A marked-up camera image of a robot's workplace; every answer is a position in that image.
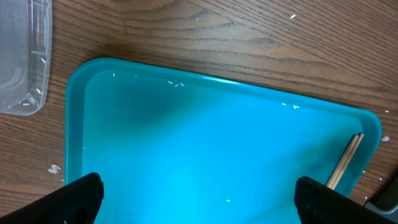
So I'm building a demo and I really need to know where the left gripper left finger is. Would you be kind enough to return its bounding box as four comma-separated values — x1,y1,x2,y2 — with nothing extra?
1,172,104,224

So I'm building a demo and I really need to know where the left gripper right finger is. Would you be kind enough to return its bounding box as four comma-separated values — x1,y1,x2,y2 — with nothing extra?
294,176,394,224

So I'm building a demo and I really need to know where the wooden chopstick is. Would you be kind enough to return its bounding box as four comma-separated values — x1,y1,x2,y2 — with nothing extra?
332,133,364,190
326,134,358,189

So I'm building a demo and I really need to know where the grey dishwasher rack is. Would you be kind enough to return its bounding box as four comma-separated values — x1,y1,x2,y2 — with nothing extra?
364,177,397,216

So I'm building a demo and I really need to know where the teal plastic tray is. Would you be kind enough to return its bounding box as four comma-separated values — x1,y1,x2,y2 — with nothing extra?
65,58,382,223

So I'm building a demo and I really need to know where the clear plastic bin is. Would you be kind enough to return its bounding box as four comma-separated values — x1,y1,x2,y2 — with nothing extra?
0,0,52,116

